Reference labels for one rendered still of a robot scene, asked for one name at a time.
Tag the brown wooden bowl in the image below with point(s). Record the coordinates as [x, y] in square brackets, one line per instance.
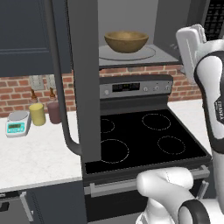
[126, 43]

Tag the white and teal kitchen scale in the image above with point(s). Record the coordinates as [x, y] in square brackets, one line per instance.
[18, 124]

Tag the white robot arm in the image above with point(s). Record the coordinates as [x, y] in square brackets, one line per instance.
[178, 186]

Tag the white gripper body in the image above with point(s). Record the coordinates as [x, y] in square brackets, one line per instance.
[189, 43]

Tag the dark blue base cupboard door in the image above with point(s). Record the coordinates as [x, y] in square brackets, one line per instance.
[58, 204]

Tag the maroon jar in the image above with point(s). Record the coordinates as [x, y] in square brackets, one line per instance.
[53, 113]

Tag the grey microwave turntable plate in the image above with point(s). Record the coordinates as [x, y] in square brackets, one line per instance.
[145, 55]

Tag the dark blue wall cupboard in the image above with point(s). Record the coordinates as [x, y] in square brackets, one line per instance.
[26, 35]

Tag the yellow jar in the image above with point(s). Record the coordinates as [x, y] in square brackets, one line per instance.
[37, 114]

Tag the black and steel stove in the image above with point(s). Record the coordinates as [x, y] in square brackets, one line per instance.
[137, 134]

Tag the brown bottle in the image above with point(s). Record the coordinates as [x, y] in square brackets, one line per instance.
[33, 96]
[52, 94]

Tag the black oven door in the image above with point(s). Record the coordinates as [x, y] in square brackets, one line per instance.
[116, 204]

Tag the grey microwave door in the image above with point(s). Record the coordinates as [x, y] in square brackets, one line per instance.
[84, 73]

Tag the grey microwave oven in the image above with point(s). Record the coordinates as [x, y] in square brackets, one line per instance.
[172, 23]

